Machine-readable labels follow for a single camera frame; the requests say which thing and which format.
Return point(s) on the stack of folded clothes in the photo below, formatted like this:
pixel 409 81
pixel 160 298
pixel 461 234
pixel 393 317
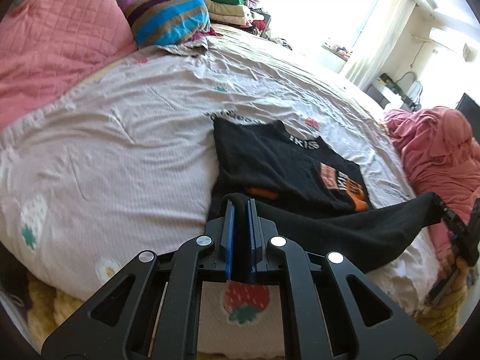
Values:
pixel 247 15

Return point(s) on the black sweater with orange patches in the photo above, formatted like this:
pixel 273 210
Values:
pixel 316 197

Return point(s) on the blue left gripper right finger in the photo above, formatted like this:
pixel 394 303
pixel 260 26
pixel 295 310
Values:
pixel 252 217

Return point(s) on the white curtain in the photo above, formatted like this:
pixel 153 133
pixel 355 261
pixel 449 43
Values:
pixel 377 40

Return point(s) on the white side desk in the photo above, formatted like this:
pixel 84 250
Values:
pixel 404 93

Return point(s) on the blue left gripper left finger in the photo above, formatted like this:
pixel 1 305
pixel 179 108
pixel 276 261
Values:
pixel 226 242

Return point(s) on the pink quilted pillow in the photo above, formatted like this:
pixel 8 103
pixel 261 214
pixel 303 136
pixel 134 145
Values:
pixel 49 46

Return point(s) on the striped blue brown pillow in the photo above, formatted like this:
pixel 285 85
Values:
pixel 165 22

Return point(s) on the dark red garment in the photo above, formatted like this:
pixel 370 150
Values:
pixel 200 34

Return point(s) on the strawberry print bed sheet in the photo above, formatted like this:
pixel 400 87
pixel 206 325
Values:
pixel 105 194

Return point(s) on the pink crumpled blanket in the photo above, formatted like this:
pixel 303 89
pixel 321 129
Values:
pixel 439 154

